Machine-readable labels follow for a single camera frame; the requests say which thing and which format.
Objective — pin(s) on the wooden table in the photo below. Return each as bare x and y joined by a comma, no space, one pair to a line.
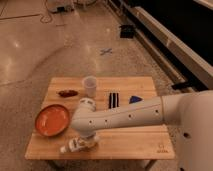
149,143

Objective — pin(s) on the black box on floor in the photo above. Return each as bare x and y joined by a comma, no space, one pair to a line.
127,31

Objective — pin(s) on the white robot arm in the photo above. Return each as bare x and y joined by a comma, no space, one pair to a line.
192,111

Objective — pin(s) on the dark red chili pepper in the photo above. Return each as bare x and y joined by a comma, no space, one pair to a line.
67,93

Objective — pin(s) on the orange ceramic bowl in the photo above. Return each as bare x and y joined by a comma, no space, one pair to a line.
52,120

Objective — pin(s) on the blue sponge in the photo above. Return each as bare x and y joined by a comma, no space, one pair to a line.
134,99

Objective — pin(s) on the white squeeze bottle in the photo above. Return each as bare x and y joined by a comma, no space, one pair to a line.
78,144

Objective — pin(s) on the black striped block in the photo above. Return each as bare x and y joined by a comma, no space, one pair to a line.
113,100

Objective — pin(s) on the clear plastic cup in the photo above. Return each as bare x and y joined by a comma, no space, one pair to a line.
90,84

